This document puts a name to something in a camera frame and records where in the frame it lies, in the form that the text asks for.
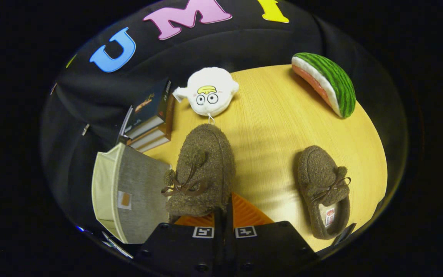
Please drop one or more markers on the green watermelon slice plush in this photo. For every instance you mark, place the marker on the green watermelon slice plush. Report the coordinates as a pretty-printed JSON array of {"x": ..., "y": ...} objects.
[{"x": 337, "y": 80}]

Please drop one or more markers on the brown book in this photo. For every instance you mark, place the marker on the brown book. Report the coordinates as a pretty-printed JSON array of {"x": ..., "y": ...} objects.
[{"x": 156, "y": 136}]

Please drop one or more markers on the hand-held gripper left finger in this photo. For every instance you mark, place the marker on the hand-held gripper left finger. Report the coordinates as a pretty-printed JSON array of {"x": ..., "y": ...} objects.
[{"x": 218, "y": 246}]

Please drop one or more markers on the thin white booklet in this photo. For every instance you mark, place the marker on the thin white booklet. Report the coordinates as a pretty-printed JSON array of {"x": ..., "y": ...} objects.
[{"x": 126, "y": 123}]

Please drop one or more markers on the dark blue book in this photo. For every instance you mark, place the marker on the dark blue book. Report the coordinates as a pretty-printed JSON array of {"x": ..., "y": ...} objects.
[{"x": 150, "y": 104}]

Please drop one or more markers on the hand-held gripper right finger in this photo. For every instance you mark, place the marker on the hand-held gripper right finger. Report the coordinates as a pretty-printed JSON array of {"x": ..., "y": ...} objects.
[{"x": 229, "y": 246}]

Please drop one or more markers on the grey fabric storage box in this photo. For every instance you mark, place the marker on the grey fabric storage box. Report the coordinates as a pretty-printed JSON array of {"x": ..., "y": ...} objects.
[{"x": 144, "y": 184}]

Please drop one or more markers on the white plush toy with eyes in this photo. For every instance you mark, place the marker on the white plush toy with eyes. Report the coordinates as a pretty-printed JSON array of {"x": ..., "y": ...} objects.
[{"x": 210, "y": 88}]

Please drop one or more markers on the brown fuzzy slipper shoe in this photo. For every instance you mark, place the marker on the brown fuzzy slipper shoe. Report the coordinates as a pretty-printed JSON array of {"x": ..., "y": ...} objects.
[
  {"x": 317, "y": 165},
  {"x": 206, "y": 154}
]

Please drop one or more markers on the small white clip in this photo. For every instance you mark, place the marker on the small white clip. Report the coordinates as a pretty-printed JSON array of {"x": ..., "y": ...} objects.
[{"x": 85, "y": 129}]

